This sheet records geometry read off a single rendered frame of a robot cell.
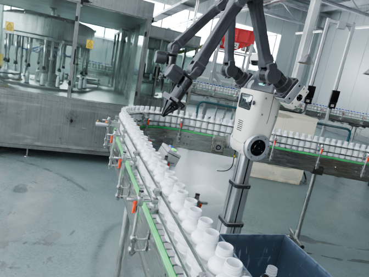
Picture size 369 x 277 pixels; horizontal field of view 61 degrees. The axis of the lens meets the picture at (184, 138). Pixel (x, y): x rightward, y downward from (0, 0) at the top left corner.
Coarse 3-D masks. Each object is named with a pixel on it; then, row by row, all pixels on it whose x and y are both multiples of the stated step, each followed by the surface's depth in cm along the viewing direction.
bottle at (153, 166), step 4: (156, 156) 130; (152, 160) 128; (156, 160) 127; (152, 164) 128; (156, 164) 127; (148, 168) 128; (152, 168) 127; (152, 172) 127; (148, 176) 128; (148, 180) 128; (148, 184) 128; (144, 188) 130; (148, 188) 128; (144, 192) 130
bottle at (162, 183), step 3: (168, 171) 114; (171, 171) 114; (174, 171) 113; (165, 174) 112; (168, 174) 111; (171, 174) 111; (174, 174) 112; (165, 177) 112; (162, 180) 114; (165, 180) 112; (162, 183) 112; (165, 183) 111; (162, 186) 111; (159, 198) 112; (156, 204) 114
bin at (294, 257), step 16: (224, 240) 115; (240, 240) 123; (256, 240) 125; (272, 240) 128; (288, 240) 127; (240, 256) 125; (256, 256) 128; (272, 256) 130; (288, 256) 126; (304, 256) 118; (256, 272) 130; (288, 272) 125; (304, 272) 117; (320, 272) 110
